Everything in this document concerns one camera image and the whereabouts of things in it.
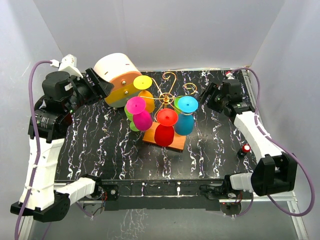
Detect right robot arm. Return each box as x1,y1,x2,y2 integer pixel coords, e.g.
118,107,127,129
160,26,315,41
198,79,298,199

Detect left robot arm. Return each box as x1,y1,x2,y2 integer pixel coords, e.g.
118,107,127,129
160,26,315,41
10,68,114,223

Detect red push button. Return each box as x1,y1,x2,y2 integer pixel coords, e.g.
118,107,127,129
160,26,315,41
237,144,251,158

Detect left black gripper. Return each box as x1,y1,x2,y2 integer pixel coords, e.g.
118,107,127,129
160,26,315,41
64,67,114,114

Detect blue wine glass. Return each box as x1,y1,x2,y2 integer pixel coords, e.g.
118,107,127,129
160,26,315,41
174,96,199,136

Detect light green wine glass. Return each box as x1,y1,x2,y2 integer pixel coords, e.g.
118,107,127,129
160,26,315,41
124,106,139,132

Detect magenta wine glass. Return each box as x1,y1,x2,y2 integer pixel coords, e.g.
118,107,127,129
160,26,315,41
126,96,153,132

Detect gold wire glass rack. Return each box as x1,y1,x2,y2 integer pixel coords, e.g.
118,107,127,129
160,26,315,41
142,82,197,151

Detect round mini drawer cabinet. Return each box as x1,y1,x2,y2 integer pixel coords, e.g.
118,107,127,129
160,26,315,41
93,53,142,108

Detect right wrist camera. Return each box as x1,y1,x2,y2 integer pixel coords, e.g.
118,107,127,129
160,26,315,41
225,71,235,80

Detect red wine glass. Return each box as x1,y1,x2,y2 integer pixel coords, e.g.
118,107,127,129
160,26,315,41
154,108,178,147

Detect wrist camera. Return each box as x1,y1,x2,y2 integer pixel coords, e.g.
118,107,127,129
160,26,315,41
50,54,83,78
225,71,235,80

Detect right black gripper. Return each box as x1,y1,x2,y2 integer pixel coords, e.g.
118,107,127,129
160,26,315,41
196,83,228,113

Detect black table front bracket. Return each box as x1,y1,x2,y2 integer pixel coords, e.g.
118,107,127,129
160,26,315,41
79,174,248,212

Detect orange wine glass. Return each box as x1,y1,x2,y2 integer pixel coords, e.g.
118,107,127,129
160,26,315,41
133,75,155,113

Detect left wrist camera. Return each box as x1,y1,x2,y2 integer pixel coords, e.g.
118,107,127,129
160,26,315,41
50,54,83,78

